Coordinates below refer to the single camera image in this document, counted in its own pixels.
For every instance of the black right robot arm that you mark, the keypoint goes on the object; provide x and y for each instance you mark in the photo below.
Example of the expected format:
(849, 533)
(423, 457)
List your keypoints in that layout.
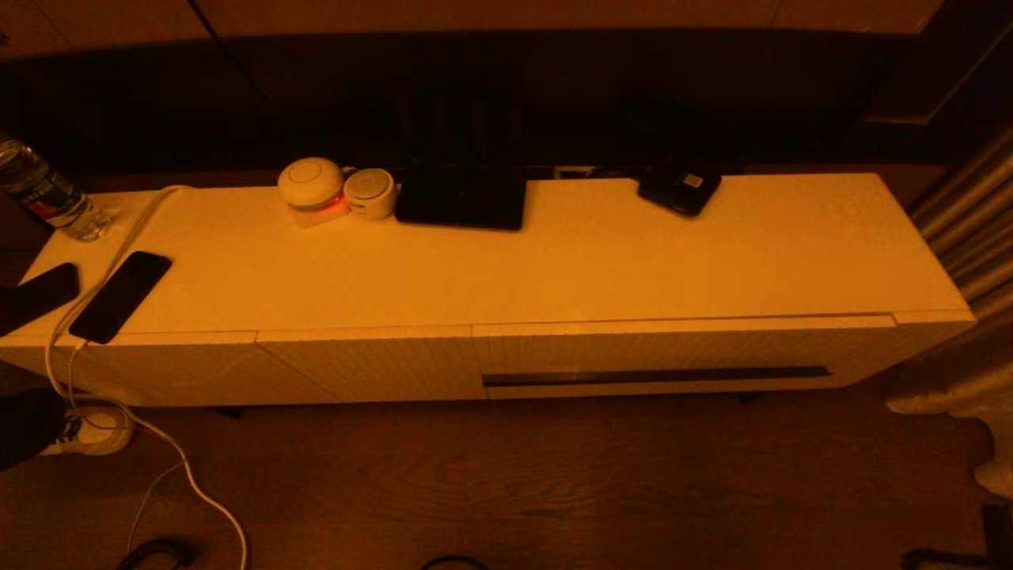
(999, 538)

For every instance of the labelled plastic water bottle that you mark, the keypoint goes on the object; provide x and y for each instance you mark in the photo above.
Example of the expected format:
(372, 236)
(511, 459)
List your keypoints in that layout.
(43, 194)

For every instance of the pale pleated curtain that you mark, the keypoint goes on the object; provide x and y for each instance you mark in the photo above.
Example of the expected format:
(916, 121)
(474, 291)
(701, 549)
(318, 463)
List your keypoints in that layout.
(965, 206)

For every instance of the large white round device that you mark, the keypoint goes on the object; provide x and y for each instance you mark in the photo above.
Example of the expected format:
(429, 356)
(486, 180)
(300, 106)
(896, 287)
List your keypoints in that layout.
(310, 184)

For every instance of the long white low cabinet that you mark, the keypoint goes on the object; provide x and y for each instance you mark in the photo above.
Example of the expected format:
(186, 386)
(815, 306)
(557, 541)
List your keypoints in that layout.
(396, 277)

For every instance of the dark trouser leg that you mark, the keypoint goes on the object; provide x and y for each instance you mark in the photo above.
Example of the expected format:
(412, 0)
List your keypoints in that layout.
(28, 427)

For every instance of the black smartphone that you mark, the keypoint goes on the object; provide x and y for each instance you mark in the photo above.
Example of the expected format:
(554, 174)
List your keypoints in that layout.
(119, 294)
(32, 294)

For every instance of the wall socket plate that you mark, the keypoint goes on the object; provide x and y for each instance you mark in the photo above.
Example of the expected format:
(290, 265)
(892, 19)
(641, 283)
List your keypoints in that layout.
(574, 170)

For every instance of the flat black set-top box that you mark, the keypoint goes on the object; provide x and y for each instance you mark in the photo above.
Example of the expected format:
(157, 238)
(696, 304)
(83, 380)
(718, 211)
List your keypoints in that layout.
(460, 198)

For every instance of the white ribbed cabinet door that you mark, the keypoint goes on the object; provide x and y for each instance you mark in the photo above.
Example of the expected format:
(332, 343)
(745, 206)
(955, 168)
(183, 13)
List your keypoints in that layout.
(380, 364)
(158, 368)

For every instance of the small white round speaker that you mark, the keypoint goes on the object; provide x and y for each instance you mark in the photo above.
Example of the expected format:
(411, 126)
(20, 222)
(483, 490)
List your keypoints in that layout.
(369, 192)

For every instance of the white sneaker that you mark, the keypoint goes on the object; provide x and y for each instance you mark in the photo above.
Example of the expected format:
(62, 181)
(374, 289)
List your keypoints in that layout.
(99, 431)

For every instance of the white ribbed drawer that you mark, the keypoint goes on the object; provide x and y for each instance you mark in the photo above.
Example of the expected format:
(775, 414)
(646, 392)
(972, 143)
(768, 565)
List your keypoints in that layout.
(673, 344)

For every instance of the small black adapter box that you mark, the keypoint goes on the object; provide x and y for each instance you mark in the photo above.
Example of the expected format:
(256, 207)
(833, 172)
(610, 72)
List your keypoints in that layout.
(681, 190)

